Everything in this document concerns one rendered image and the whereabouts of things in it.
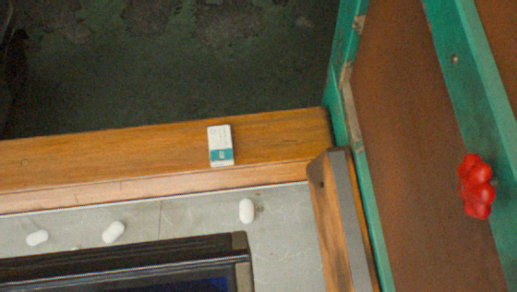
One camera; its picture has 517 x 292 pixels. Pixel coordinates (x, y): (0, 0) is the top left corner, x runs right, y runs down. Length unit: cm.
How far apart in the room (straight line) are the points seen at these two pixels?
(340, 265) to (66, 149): 46
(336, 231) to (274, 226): 14
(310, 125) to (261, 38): 106
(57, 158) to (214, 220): 26
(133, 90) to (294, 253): 113
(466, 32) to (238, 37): 158
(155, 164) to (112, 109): 98
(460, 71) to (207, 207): 55
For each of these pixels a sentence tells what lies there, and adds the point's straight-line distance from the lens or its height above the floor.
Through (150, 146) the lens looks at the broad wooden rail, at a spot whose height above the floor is 76.
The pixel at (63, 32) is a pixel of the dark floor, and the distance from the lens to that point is 210.
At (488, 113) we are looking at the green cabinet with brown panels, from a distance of 42.
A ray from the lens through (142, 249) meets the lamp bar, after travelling 56.
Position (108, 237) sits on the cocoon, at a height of 76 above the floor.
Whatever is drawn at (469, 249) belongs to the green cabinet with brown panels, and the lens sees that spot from 52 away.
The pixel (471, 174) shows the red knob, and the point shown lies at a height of 125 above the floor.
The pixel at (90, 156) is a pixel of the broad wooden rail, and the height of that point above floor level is 76.
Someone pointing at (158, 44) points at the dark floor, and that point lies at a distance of 200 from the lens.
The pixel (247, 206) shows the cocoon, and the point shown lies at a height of 76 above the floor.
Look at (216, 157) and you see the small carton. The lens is 91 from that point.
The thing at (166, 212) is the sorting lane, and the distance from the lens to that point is 93.
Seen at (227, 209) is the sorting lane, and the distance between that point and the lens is 92.
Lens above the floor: 161
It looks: 64 degrees down
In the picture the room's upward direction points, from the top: straight up
